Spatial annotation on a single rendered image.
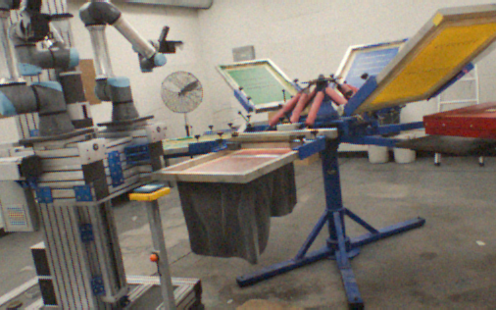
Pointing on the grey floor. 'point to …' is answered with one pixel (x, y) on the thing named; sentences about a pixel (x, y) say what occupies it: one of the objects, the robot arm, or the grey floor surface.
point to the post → (158, 241)
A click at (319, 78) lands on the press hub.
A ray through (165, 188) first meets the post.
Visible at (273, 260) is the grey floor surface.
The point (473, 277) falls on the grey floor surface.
